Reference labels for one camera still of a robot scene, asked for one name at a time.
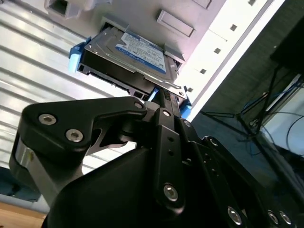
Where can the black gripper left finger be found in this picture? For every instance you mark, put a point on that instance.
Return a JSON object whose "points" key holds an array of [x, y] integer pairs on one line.
{"points": [[61, 118]]}

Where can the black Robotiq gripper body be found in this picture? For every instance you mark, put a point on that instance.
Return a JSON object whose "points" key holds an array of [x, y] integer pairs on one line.
{"points": [[114, 190]]}

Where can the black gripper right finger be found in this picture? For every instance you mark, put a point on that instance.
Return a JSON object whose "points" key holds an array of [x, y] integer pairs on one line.
{"points": [[213, 171]]}

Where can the hard disk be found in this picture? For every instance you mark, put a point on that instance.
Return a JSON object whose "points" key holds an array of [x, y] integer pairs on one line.
{"points": [[142, 50]]}

